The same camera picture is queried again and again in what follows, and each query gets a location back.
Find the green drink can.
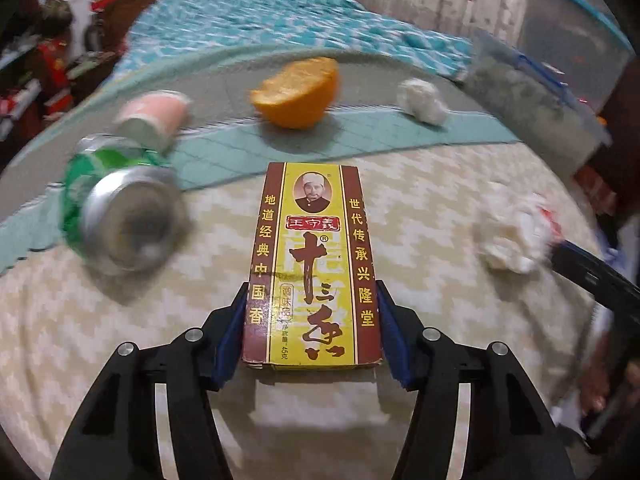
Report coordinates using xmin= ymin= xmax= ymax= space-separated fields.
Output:
xmin=59 ymin=133 xmax=187 ymax=277

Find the teal patterned blanket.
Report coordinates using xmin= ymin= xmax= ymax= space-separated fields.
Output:
xmin=117 ymin=0 xmax=477 ymax=84

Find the red gift box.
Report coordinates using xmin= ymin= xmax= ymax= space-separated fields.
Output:
xmin=37 ymin=40 xmax=74 ymax=107

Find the red-white paper wrapper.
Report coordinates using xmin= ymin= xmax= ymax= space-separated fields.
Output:
xmin=397 ymin=78 xmax=447 ymax=125
xmin=472 ymin=180 xmax=564 ymax=275

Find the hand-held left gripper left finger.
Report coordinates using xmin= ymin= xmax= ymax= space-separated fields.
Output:
xmin=47 ymin=282 xmax=250 ymax=480

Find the brown yellow spice box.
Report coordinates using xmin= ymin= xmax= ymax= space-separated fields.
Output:
xmin=241 ymin=161 xmax=384 ymax=369

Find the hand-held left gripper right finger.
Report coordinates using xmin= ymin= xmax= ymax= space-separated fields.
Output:
xmin=377 ymin=280 xmax=577 ymax=480

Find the metal shelf rack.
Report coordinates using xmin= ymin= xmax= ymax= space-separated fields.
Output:
xmin=0 ymin=0 xmax=101 ymax=142

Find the orange peel half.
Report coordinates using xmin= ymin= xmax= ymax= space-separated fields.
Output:
xmin=250 ymin=56 xmax=341 ymax=130

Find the clear storage bin teal lid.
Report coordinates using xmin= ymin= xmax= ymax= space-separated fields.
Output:
xmin=520 ymin=0 xmax=634 ymax=112

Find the clear storage box blue handle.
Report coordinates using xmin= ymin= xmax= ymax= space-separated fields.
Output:
xmin=465 ymin=27 xmax=614 ymax=177

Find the pink paper cup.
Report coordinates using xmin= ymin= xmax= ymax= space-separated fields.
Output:
xmin=114 ymin=90 xmax=191 ymax=151

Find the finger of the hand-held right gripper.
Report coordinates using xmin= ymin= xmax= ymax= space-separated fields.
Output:
xmin=549 ymin=240 xmax=640 ymax=322
xmin=582 ymin=292 xmax=640 ymax=443

